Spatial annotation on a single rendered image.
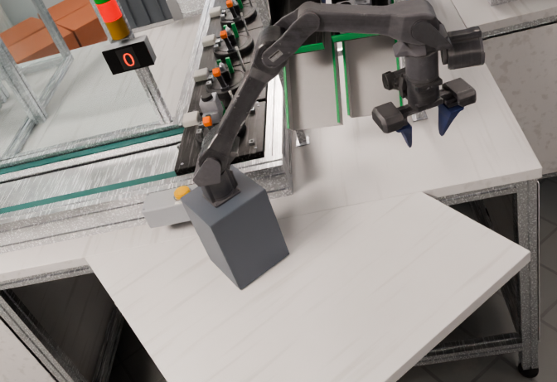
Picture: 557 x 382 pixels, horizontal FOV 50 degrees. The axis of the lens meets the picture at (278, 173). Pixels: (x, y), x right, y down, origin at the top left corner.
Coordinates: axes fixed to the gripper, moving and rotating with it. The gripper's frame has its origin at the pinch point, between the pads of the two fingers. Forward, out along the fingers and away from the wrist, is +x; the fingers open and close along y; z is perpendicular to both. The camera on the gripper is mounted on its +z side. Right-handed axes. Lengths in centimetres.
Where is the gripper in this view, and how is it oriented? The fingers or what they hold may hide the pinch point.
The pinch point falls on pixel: (424, 126)
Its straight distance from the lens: 117.4
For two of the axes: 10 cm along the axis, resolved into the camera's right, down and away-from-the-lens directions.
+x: 1.9, 7.5, 6.3
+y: -9.4, 3.3, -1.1
